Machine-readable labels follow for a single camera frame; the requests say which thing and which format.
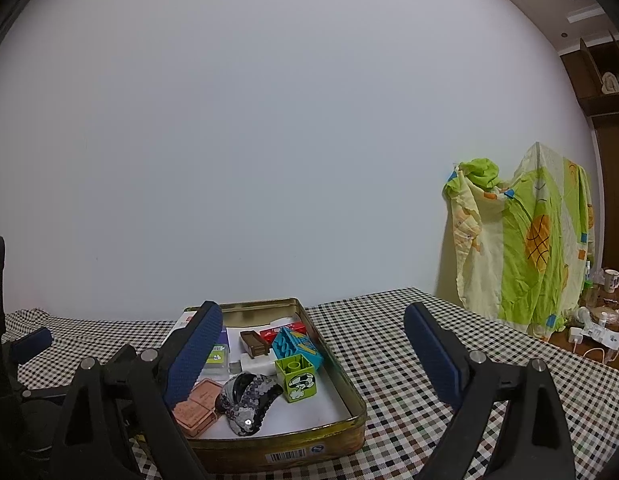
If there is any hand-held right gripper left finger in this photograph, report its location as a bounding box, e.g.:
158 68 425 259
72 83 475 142
49 300 225 480

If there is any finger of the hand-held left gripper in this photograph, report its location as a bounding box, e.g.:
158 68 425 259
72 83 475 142
9 327 54 366
104 344 140 369

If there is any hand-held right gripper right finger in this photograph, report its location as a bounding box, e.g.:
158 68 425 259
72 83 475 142
403 301 575 480

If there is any clear case with green label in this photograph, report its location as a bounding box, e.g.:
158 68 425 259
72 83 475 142
199 342 230 383

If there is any white and brown carton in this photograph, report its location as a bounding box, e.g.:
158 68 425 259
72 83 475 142
164 310 200 346

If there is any pink embossed box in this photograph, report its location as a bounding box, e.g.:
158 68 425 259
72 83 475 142
172 379 225 437

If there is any brown toy bench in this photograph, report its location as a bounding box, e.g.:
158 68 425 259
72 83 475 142
239 330 270 358

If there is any black silver sequin pouch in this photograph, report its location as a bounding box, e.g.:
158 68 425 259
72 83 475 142
215 372 285 436

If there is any small red box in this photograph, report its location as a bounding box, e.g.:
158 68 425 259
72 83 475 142
259 322 307 343

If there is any blue toy brick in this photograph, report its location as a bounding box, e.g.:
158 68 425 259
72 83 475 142
272 326 324 371

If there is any green printed toy cube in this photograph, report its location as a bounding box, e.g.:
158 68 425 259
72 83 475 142
274 354 317 403

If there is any gold metal tin box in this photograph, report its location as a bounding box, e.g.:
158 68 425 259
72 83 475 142
162 297 367 473

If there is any checkered tablecloth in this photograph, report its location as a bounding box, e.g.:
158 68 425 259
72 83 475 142
2 287 619 480

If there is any green yellow printed cloth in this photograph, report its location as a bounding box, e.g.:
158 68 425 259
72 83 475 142
442 142 596 343

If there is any white paper liner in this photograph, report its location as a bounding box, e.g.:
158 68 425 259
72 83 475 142
209 315 355 441

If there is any white printed packet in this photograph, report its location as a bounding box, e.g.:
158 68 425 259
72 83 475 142
587 320 619 348

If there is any dark wooden shelf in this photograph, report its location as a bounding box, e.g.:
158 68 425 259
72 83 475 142
559 35 619 118

